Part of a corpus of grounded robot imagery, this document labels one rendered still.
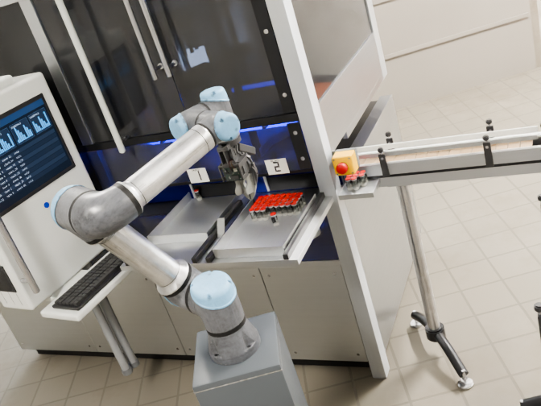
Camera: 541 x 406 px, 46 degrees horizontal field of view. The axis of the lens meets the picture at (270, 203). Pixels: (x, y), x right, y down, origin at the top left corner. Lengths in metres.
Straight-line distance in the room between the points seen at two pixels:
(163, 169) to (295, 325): 1.33
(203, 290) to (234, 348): 0.19
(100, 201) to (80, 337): 2.02
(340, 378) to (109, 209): 1.61
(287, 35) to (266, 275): 1.00
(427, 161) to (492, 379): 0.93
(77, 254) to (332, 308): 1.04
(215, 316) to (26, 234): 0.98
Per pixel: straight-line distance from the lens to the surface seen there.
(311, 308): 2.63
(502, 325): 2.95
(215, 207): 2.49
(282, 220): 2.22
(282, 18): 2.09
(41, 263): 2.52
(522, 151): 2.22
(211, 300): 1.70
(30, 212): 2.48
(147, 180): 1.54
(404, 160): 2.29
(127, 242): 1.68
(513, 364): 2.76
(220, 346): 1.79
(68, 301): 2.39
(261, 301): 2.70
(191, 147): 1.60
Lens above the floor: 1.88
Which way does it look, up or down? 25 degrees down
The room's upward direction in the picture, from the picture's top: 18 degrees counter-clockwise
